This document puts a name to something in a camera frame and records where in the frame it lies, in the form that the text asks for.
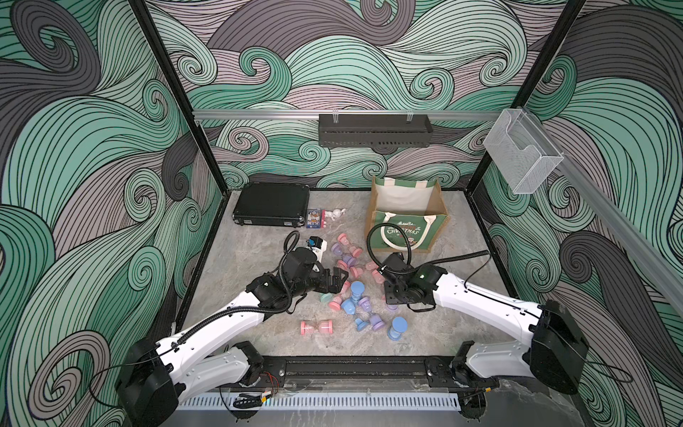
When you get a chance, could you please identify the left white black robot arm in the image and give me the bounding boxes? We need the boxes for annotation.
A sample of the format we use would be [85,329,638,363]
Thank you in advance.
[115,247,349,426]

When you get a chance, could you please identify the clear acrylic wall bin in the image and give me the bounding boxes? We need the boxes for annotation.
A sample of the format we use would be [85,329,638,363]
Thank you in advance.
[484,108,564,195]

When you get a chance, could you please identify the purple hourglass upper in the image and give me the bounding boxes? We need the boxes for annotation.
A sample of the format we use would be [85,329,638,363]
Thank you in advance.
[331,242,358,267]

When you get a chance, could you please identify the pink hourglass pair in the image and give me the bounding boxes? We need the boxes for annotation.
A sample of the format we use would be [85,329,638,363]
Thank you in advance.
[365,262,385,285]

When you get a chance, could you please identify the aluminium rail on wall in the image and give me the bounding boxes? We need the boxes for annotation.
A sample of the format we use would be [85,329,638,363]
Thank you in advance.
[529,113,682,312]
[192,109,501,122]

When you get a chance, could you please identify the green jute Christmas canvas bag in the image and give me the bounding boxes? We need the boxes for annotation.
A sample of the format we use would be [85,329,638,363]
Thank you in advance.
[366,177,450,253]

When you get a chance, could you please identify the blue hourglass lying front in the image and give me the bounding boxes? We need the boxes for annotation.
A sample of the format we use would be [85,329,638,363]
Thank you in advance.
[354,318,369,332]

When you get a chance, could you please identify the teal hourglass lower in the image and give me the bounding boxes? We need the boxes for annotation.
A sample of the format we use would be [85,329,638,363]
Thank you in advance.
[320,293,334,304]

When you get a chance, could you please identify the blue hourglass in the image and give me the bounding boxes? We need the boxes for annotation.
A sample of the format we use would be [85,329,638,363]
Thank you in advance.
[350,281,366,302]
[354,318,369,332]
[388,317,408,341]
[341,298,357,316]

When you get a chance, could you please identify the white slotted cable duct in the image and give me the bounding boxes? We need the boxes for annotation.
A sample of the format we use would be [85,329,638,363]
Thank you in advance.
[178,392,461,412]

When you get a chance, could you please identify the pink hourglass centre upper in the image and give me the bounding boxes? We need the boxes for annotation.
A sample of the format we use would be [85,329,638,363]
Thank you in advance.
[336,260,364,281]

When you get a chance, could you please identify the pink hourglass lying front alone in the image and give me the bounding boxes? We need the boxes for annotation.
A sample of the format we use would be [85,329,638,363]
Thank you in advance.
[300,320,334,336]

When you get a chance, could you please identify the pink hourglass nearest bag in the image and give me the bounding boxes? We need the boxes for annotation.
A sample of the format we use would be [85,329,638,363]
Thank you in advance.
[337,233,363,258]

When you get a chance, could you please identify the pink hourglass centre lower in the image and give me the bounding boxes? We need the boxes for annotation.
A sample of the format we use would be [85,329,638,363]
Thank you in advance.
[327,281,351,311]

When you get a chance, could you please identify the black hard carrying case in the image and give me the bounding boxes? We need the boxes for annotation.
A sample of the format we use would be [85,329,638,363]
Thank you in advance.
[232,183,311,228]

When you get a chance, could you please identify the aluminium rail on right wall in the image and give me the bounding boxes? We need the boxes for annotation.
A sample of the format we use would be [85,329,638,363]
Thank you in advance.
[529,113,682,312]

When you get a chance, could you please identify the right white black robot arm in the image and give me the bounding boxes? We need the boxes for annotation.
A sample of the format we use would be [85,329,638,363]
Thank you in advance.
[378,254,589,395]

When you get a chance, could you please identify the blue playing card box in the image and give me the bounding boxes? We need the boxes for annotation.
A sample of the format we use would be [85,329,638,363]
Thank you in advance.
[306,208,325,230]

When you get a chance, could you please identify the aluminium rail on back wall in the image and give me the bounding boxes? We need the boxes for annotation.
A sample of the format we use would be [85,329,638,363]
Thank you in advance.
[192,109,501,122]

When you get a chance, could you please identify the white rabbit figurine pink base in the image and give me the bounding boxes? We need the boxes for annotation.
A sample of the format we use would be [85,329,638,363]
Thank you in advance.
[321,208,346,228]

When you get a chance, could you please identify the black perforated wall tray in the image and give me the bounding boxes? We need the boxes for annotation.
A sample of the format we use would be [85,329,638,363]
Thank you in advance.
[318,113,434,151]

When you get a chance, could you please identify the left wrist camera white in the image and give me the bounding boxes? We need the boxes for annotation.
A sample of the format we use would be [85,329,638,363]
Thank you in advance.
[306,236,327,263]

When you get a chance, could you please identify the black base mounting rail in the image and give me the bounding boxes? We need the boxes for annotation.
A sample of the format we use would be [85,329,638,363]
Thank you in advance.
[261,356,550,391]

